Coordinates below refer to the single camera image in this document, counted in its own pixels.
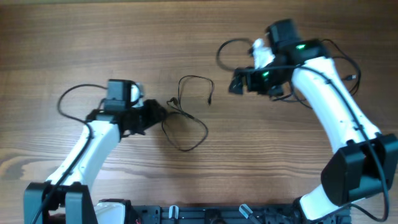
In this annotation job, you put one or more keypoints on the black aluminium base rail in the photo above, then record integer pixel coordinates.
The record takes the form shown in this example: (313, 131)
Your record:
(269, 214)

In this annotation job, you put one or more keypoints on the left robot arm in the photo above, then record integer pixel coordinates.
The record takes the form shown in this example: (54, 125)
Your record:
(64, 197)

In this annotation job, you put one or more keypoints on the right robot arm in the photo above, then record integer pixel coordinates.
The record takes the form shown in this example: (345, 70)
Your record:
(364, 160)

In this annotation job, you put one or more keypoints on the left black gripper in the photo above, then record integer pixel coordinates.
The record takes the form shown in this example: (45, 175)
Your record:
(156, 115)

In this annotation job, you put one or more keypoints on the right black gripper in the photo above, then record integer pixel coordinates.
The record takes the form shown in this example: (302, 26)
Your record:
(253, 85)

